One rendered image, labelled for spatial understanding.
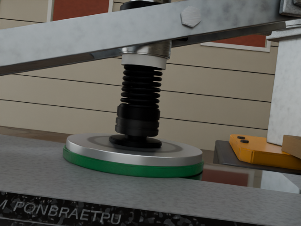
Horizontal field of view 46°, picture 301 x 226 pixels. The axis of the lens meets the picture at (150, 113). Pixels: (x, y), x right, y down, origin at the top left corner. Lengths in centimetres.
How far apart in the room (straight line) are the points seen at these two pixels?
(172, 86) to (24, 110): 280
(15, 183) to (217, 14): 34
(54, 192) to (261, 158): 80
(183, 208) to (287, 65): 102
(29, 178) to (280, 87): 106
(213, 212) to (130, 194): 9
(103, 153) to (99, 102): 620
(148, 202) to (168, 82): 619
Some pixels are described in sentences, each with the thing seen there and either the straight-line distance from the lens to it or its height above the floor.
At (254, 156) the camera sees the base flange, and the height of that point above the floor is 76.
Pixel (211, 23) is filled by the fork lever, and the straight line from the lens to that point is 52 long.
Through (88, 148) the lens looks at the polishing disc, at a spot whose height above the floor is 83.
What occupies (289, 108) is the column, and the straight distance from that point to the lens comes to 129.
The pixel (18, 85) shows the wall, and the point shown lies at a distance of 712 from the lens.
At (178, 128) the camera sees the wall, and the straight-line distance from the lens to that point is 656.
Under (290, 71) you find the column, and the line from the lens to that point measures 131.
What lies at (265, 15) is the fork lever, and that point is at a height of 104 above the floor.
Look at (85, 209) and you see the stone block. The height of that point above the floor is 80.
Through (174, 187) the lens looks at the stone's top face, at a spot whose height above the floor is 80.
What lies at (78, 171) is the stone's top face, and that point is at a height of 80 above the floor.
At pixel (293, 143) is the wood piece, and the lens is 110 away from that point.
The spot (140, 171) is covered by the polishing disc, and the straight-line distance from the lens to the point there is 46.
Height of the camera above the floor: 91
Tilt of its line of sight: 3 degrees down
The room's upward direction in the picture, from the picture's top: 6 degrees clockwise
